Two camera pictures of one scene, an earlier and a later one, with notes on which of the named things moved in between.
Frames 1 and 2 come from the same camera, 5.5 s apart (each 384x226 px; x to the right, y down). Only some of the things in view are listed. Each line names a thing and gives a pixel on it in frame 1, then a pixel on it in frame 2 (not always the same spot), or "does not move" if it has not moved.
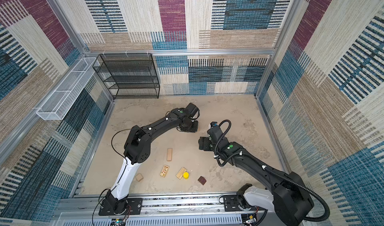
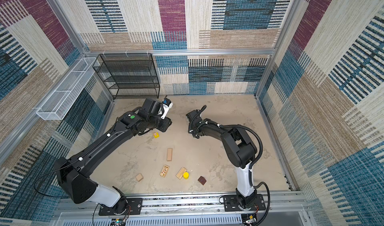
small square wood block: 139,177 does not move
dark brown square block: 202,180 does not move
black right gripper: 204,141 -> 190,131
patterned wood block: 164,171 does not move
